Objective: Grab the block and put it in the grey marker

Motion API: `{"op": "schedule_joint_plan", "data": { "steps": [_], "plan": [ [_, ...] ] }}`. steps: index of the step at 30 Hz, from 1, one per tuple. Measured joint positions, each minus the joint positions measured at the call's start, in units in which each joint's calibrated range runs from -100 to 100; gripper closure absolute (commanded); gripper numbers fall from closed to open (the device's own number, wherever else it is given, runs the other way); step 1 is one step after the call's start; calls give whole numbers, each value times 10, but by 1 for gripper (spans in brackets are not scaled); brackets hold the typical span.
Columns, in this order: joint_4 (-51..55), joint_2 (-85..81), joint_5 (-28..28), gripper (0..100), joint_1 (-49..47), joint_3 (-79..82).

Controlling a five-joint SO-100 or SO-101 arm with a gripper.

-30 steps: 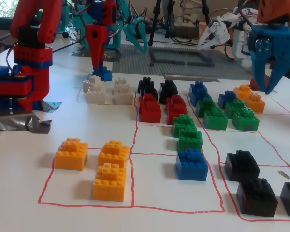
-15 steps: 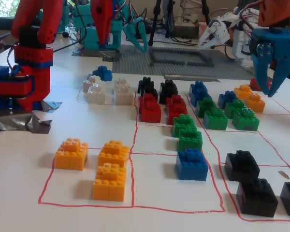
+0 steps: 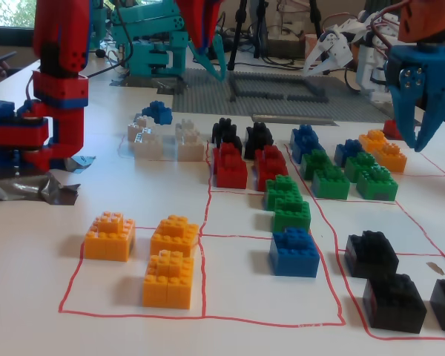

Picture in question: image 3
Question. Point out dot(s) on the brown tape scrap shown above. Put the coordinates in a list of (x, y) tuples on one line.
[(435, 268)]

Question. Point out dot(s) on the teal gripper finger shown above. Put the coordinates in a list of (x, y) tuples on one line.
[(205, 66)]

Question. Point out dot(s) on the blue gripper orange arm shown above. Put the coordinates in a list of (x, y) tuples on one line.
[(424, 67)]

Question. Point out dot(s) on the small teal robot arm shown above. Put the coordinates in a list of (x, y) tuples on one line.
[(99, 22)]

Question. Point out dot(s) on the peach paper cup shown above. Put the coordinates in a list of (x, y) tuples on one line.
[(310, 44)]

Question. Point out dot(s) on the grey lego baseplate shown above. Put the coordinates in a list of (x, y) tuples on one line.
[(193, 100)]

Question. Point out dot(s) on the window with greenery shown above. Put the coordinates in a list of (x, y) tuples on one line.
[(7, 13)]

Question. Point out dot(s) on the orange lego block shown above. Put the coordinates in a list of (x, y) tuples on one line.
[(109, 241), (174, 235), (372, 137), (167, 285), (391, 159)]

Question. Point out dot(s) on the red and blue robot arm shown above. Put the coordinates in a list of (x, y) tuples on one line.
[(65, 122)]

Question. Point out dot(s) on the blue lego block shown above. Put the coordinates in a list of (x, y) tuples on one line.
[(346, 150), (294, 256), (157, 113), (306, 130), (300, 148)]

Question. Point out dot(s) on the white lego block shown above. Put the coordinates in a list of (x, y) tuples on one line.
[(148, 148), (135, 131), (191, 150), (187, 126)]

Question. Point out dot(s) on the large teal robot arm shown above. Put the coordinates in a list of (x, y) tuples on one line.
[(155, 55)]

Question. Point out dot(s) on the grey duct tape patch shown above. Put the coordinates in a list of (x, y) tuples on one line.
[(170, 88)]

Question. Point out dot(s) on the grey lego brick frame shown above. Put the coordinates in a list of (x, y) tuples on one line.
[(282, 97)]

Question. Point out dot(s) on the dark flat smartphone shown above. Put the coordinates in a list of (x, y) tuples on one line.
[(2, 59)]

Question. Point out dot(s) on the red lego block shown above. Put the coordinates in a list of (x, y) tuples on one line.
[(231, 176), (270, 168), (391, 130), (228, 147), (270, 150)]

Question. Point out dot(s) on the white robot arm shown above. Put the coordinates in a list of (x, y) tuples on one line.
[(371, 63)]

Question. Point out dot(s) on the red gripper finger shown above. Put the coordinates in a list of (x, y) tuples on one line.
[(217, 9), (194, 18)]

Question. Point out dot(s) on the black tripod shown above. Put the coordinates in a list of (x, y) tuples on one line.
[(260, 29)]

